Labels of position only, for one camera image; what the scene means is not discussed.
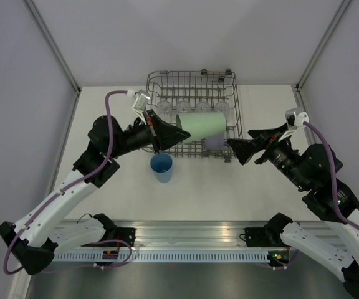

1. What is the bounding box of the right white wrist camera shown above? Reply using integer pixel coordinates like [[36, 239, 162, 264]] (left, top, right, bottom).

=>
[[279, 108, 309, 141]]

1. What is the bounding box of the white slotted cable duct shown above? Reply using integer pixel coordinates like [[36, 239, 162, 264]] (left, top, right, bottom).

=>
[[54, 249, 270, 263]]

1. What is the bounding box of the aluminium frame post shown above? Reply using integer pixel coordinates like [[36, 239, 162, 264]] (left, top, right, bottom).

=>
[[22, 0, 81, 95], [294, 0, 354, 92]]

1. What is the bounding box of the grey wire dish rack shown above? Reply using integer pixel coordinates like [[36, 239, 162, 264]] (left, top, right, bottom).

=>
[[146, 69, 243, 163]]

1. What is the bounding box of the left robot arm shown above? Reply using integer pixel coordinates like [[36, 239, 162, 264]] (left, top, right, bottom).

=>
[[0, 110, 191, 275]]

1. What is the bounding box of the clear glass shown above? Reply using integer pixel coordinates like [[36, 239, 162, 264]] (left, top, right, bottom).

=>
[[213, 100, 230, 118], [195, 100, 212, 113], [156, 100, 172, 115], [176, 100, 192, 114]]

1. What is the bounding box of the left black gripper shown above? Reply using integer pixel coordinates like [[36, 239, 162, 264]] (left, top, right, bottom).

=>
[[108, 109, 191, 158]]

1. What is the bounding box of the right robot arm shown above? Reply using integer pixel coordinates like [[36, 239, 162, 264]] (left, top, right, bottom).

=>
[[227, 123, 359, 298]]

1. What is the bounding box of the green plastic cup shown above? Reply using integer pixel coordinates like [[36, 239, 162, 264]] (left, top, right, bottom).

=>
[[176, 112, 226, 144]]

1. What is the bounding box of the purple plastic cup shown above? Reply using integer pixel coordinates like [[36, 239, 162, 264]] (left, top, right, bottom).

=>
[[204, 134, 225, 150]]

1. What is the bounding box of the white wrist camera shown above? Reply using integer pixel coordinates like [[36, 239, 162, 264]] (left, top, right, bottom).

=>
[[127, 90, 151, 118], [279, 108, 309, 141]]

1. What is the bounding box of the blue plastic cup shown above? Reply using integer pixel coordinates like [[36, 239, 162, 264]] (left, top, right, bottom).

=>
[[150, 153, 173, 183]]

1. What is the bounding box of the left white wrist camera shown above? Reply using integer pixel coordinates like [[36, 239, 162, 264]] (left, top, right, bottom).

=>
[[127, 90, 151, 118]]

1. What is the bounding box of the clear glass far left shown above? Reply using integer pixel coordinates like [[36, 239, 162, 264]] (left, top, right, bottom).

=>
[[156, 100, 172, 115]]

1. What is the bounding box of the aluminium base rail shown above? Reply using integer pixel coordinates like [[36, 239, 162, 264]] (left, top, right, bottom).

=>
[[57, 219, 336, 250]]

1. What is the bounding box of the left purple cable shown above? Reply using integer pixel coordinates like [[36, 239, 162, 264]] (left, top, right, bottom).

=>
[[3, 89, 133, 275]]

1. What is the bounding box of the left aluminium frame post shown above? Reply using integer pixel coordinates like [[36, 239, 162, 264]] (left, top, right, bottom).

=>
[[22, 0, 81, 95]]

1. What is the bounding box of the clear glass far right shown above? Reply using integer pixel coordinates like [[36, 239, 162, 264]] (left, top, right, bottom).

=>
[[213, 100, 230, 118]]

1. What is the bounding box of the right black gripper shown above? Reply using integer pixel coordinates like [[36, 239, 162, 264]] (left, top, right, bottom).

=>
[[227, 121, 310, 189]]

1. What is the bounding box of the right aluminium frame post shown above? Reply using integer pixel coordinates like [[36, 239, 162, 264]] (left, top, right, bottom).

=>
[[294, 0, 354, 92]]

